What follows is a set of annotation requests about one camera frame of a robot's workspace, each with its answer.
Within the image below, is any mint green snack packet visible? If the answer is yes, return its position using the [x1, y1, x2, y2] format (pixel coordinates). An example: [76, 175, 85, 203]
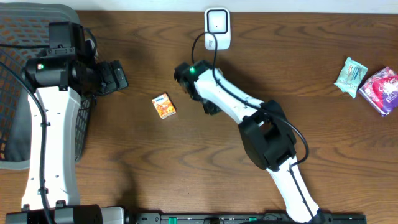
[334, 57, 368, 98]

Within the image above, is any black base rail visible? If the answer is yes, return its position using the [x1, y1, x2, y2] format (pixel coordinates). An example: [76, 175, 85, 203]
[124, 213, 367, 224]

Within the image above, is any small orange box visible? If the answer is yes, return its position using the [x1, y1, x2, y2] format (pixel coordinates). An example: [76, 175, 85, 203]
[152, 93, 177, 119]

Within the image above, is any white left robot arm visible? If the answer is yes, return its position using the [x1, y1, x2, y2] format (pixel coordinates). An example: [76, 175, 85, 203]
[6, 22, 130, 224]

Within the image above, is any grey mesh basket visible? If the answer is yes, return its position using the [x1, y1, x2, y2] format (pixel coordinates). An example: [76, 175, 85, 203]
[1, 2, 80, 170]

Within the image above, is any purple snack package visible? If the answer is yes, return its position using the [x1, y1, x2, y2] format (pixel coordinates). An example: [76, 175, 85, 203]
[359, 67, 397, 116]

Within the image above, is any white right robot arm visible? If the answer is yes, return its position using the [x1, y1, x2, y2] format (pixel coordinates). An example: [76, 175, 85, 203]
[174, 60, 320, 223]

